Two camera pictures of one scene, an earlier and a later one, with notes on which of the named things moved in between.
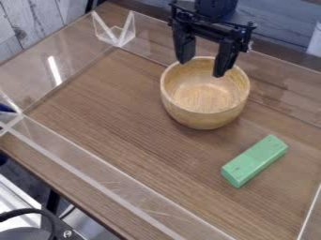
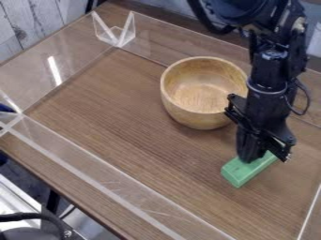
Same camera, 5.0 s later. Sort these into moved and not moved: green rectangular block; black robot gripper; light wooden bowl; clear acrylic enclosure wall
Moved: black robot gripper
Not moved: green rectangular block; clear acrylic enclosure wall; light wooden bowl
